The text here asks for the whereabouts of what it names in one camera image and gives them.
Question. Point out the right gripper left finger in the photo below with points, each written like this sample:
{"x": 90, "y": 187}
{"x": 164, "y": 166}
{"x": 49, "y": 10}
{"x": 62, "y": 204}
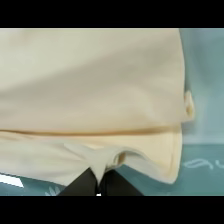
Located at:
{"x": 84, "y": 185}

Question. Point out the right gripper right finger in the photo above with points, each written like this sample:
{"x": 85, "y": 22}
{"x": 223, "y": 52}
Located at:
{"x": 117, "y": 186}

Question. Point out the cream shirt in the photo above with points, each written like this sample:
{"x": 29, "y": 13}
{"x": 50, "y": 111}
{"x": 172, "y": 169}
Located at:
{"x": 90, "y": 90}

